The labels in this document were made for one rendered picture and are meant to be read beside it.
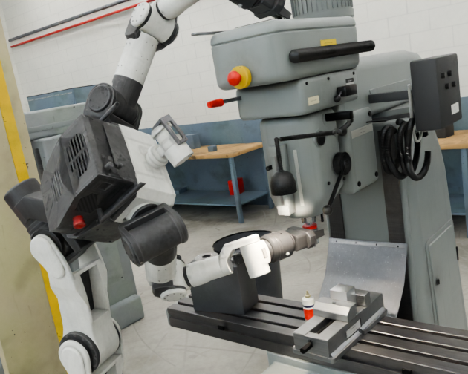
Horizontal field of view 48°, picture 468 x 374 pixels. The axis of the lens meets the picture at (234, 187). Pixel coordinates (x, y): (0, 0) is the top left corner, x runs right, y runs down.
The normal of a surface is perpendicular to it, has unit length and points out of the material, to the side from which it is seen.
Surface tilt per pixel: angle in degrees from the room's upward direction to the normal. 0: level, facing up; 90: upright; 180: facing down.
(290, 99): 90
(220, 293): 90
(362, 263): 64
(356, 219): 90
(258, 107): 90
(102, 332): 81
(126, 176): 59
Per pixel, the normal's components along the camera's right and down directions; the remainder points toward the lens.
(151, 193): 0.76, 0.11
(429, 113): -0.62, 0.25
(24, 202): -0.37, 0.24
